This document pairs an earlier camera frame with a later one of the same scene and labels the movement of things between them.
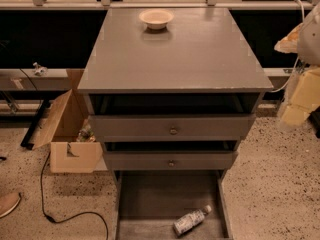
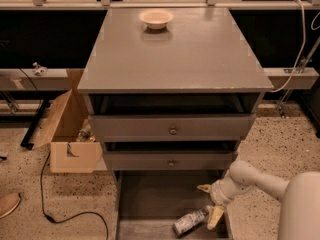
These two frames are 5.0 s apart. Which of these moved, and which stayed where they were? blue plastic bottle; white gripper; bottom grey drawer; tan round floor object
Moved: white gripper
Stayed: bottom grey drawer; blue plastic bottle; tan round floor object
